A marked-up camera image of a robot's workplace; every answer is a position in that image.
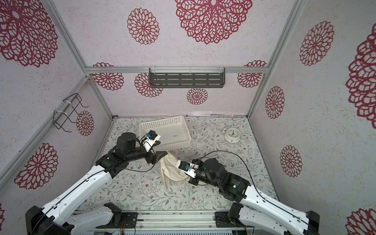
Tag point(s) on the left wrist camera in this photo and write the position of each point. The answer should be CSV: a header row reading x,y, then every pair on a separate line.
x,y
150,140

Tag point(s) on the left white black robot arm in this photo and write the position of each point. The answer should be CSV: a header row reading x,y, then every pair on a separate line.
x,y
57,218

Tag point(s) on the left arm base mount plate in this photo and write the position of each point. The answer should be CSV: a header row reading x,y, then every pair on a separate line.
x,y
127,220

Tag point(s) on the dark grey wall shelf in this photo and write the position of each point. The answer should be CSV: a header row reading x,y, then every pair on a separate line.
x,y
177,80

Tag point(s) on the white round alarm clock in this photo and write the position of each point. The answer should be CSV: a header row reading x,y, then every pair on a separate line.
x,y
231,135

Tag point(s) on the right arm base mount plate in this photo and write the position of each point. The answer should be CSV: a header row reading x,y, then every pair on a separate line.
x,y
224,220

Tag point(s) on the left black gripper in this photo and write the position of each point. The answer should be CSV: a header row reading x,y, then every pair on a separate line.
x,y
150,158

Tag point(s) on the white perforated plastic basket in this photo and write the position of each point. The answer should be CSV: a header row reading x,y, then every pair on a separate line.
x,y
173,131

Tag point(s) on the white round plate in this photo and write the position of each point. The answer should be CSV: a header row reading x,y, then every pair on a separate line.
x,y
170,171

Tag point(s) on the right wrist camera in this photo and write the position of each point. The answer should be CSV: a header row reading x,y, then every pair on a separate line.
x,y
188,168

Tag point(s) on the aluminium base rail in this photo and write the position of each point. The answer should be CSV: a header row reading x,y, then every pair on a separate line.
x,y
174,220

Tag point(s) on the black wire wall rack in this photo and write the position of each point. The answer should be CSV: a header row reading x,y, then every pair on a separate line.
x,y
61,117

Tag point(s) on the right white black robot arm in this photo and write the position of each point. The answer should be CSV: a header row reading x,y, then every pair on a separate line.
x,y
250,206

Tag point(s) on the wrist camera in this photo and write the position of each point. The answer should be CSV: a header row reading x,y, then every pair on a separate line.
x,y
150,140
188,168

